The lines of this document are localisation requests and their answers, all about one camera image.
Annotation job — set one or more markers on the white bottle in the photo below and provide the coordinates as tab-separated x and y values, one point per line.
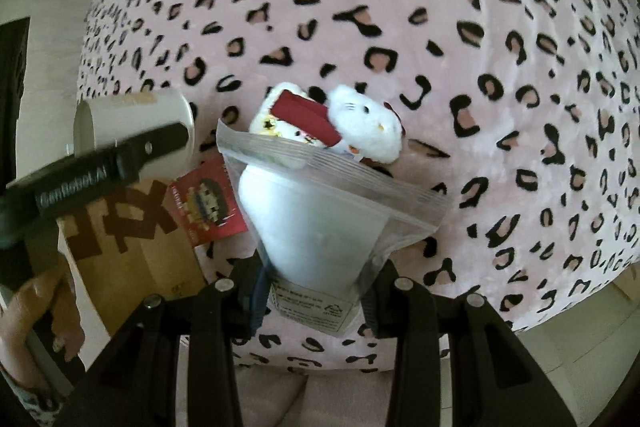
324	225

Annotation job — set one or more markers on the pink leopard print blanket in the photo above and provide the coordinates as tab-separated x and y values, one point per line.
524	112

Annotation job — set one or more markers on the brown cardboard box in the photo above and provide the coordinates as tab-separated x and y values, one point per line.
127	246

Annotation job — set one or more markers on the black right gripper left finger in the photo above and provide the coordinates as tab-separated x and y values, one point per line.
134	380

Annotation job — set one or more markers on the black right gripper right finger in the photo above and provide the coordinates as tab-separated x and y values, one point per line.
495	381

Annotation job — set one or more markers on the white plush cat toy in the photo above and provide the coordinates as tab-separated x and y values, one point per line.
347	122

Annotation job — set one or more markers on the red bricks toy box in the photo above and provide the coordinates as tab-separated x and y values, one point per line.
205	205

